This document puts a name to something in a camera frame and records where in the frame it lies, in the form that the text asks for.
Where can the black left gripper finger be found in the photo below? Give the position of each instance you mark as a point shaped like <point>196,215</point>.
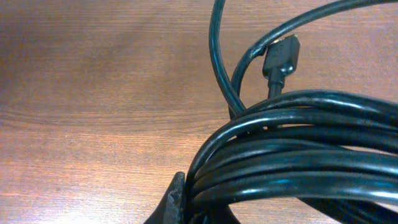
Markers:
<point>171,208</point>

